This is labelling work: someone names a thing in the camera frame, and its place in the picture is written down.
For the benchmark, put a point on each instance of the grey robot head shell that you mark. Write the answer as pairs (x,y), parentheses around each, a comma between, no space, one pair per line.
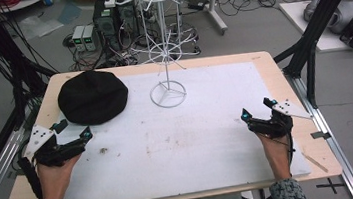
(338,10)

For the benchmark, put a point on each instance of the white floor board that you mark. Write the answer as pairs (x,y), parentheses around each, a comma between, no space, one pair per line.
(307,27)

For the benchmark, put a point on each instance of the white table leg stand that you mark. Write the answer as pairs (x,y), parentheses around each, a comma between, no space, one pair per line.
(213,4)

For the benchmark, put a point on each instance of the grey bench power supply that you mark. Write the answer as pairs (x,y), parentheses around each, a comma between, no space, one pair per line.
(89,38)
(78,39)

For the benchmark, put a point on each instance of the white table mat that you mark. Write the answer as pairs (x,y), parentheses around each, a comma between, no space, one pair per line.
(182,139)

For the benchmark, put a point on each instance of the person's left hand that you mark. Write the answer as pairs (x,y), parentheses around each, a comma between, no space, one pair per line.
(56,182)

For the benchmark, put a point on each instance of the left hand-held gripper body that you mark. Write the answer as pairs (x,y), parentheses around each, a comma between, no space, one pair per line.
(39,137)

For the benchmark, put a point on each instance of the thin wooden stick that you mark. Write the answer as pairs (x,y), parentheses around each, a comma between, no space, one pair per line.
(316,162)

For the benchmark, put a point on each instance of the black computer tower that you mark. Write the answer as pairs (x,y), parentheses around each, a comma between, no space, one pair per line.
(105,20)

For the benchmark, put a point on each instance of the person's right hand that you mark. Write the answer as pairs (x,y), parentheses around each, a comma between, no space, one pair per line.
(277,158)

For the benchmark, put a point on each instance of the black beret hat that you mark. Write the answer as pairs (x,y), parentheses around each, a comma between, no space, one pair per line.
(93,97)

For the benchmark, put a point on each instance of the black tape piece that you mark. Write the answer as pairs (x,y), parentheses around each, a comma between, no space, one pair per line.
(320,135)

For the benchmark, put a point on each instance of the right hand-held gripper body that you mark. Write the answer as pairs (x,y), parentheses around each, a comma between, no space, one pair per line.
(276,125)

